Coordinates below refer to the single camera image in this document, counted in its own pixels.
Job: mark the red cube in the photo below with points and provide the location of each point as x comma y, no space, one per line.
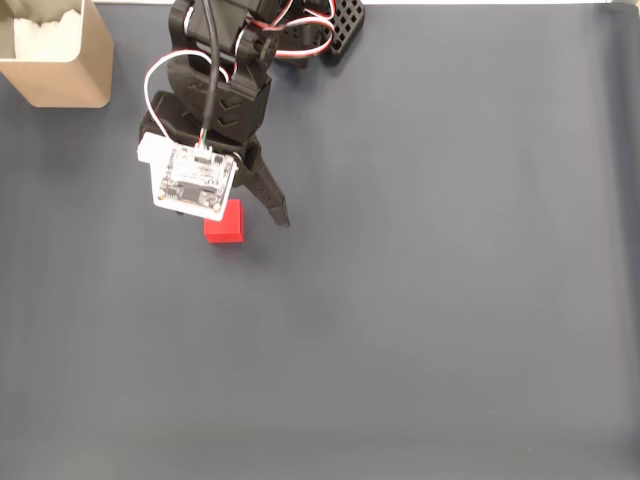
227,227

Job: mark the beige box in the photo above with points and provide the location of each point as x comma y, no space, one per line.
65,82

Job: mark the dark blue-grey table mat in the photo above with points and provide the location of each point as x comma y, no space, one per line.
400,300

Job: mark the white padding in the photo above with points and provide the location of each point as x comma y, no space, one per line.
45,37

